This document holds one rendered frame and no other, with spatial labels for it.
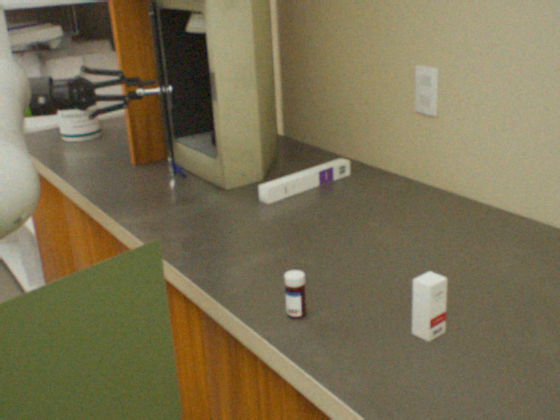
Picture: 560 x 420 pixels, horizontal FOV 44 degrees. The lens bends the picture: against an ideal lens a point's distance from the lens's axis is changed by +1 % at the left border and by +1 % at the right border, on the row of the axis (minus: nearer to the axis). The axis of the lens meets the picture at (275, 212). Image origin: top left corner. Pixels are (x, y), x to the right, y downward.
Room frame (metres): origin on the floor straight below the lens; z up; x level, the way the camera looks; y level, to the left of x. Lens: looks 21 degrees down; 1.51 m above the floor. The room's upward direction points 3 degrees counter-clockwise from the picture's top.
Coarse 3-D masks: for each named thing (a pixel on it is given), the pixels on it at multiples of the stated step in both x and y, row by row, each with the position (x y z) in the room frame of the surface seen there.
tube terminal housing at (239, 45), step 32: (160, 0) 1.85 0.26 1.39; (192, 0) 1.70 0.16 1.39; (224, 0) 1.65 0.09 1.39; (256, 0) 1.74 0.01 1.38; (160, 32) 1.88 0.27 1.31; (224, 32) 1.64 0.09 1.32; (256, 32) 1.72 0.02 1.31; (224, 64) 1.64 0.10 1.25; (256, 64) 1.70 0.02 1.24; (224, 96) 1.64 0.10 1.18; (256, 96) 1.68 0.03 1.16; (224, 128) 1.63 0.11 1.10; (256, 128) 1.68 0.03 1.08; (192, 160) 1.78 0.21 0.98; (224, 160) 1.63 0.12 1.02; (256, 160) 1.68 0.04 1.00
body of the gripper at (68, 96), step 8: (56, 80) 1.64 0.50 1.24; (64, 80) 1.64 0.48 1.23; (72, 80) 1.64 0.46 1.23; (80, 80) 1.64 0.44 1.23; (88, 80) 1.66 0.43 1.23; (56, 88) 1.62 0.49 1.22; (64, 88) 1.62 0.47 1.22; (72, 88) 1.64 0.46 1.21; (56, 96) 1.61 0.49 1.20; (64, 96) 1.61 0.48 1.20; (72, 96) 1.64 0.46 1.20; (80, 96) 1.64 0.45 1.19; (88, 96) 1.65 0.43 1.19; (56, 104) 1.61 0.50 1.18; (64, 104) 1.62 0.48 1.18; (72, 104) 1.62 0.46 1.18; (80, 104) 1.64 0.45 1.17; (88, 104) 1.65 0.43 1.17
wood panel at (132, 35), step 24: (120, 0) 1.91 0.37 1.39; (144, 0) 1.94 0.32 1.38; (120, 24) 1.90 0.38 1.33; (144, 24) 1.94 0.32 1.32; (120, 48) 1.90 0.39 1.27; (144, 48) 1.93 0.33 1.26; (144, 72) 1.93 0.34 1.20; (144, 96) 1.92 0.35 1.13; (144, 120) 1.92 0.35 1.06; (144, 144) 1.91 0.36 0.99
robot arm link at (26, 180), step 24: (0, 72) 1.14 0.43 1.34; (24, 72) 1.22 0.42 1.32; (0, 96) 1.04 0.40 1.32; (24, 96) 1.15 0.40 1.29; (0, 120) 0.93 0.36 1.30; (0, 144) 0.81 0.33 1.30; (24, 144) 0.90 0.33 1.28; (0, 168) 0.78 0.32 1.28; (24, 168) 0.81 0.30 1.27; (0, 192) 0.77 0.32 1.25; (24, 192) 0.79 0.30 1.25; (0, 216) 0.77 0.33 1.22; (24, 216) 0.80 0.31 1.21
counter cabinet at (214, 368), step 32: (64, 224) 1.96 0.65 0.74; (96, 224) 1.68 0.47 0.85; (64, 256) 2.02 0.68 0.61; (96, 256) 1.72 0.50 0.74; (192, 320) 1.21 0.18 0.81; (192, 352) 1.23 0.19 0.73; (224, 352) 1.10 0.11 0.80; (192, 384) 1.24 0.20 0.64; (224, 384) 1.11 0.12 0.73; (256, 384) 1.00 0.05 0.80; (288, 384) 0.92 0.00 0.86; (192, 416) 1.26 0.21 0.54; (224, 416) 1.12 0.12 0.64; (256, 416) 1.01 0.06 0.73; (288, 416) 0.92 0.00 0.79; (320, 416) 0.84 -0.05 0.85
